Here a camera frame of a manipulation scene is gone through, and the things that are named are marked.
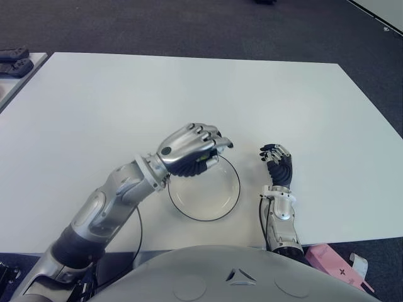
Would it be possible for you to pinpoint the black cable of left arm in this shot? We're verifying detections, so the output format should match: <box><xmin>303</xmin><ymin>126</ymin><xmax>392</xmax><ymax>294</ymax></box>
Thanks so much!
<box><xmin>130</xmin><ymin>206</ymin><xmax>144</xmax><ymax>268</ymax></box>

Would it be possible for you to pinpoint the white plate with black rim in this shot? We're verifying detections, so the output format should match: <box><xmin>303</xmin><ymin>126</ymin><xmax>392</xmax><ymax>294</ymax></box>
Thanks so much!
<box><xmin>167</xmin><ymin>151</ymin><xmax>242</xmax><ymax>223</ymax></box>

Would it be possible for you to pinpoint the white side table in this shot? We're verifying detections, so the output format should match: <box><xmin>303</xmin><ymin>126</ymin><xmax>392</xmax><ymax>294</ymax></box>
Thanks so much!
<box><xmin>0</xmin><ymin>52</ymin><xmax>50</xmax><ymax>113</ymax></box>

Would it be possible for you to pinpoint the pink cardboard box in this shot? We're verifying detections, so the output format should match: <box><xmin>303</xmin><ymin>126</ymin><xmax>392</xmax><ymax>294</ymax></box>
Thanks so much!
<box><xmin>305</xmin><ymin>244</ymin><xmax>375</xmax><ymax>293</ymax></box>

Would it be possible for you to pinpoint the black game controller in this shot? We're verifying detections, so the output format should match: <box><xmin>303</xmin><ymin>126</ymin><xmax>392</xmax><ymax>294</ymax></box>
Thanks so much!
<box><xmin>0</xmin><ymin>45</ymin><xmax>30</xmax><ymax>62</ymax></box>
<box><xmin>0</xmin><ymin>59</ymin><xmax>35</xmax><ymax>79</ymax></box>

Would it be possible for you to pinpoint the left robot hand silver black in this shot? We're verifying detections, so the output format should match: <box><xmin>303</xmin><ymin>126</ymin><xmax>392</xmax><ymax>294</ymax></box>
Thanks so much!
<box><xmin>156</xmin><ymin>122</ymin><xmax>234</xmax><ymax>179</ymax></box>

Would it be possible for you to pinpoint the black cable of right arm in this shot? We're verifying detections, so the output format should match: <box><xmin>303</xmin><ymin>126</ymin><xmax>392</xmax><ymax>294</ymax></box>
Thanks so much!
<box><xmin>259</xmin><ymin>196</ymin><xmax>271</xmax><ymax>251</ymax></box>

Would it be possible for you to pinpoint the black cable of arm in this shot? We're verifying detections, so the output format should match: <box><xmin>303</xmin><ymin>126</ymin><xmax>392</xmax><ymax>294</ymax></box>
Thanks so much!
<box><xmin>259</xmin><ymin>196</ymin><xmax>271</xmax><ymax>251</ymax></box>
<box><xmin>130</xmin><ymin>206</ymin><xmax>144</xmax><ymax>268</ymax></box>

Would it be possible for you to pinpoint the green white toothpaste tube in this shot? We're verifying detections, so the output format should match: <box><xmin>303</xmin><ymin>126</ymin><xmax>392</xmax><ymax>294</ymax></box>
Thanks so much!
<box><xmin>195</xmin><ymin>154</ymin><xmax>220</xmax><ymax>168</ymax></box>

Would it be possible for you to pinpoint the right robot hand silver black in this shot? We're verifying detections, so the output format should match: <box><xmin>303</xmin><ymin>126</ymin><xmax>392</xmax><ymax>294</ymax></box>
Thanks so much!
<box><xmin>258</xmin><ymin>143</ymin><xmax>295</xmax><ymax>189</ymax></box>

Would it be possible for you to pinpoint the white paper tag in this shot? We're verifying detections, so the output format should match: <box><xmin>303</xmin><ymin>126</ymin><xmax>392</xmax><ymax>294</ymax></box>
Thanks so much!
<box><xmin>349</xmin><ymin>253</ymin><xmax>369</xmax><ymax>281</ymax></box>

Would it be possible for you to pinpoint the grey robot torso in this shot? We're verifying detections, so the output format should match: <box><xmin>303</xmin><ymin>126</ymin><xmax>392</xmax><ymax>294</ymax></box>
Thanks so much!
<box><xmin>94</xmin><ymin>244</ymin><xmax>382</xmax><ymax>302</ymax></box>

